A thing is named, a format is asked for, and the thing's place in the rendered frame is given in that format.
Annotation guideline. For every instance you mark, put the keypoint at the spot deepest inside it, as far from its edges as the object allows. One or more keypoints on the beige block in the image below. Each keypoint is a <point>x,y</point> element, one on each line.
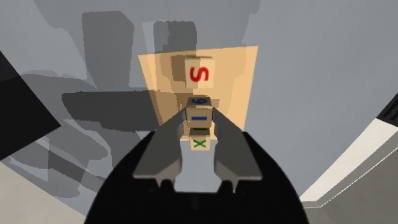
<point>199,138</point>
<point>199,72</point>
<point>199,112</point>

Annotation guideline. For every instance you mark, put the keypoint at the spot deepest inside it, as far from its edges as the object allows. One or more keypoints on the tan mat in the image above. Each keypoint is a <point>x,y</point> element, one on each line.
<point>234,68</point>

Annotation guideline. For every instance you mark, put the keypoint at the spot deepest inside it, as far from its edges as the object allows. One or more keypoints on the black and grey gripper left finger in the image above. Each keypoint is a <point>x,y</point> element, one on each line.
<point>156,157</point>

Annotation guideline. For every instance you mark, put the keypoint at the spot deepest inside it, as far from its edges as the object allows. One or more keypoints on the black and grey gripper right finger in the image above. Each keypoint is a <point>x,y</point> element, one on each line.
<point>253,172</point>

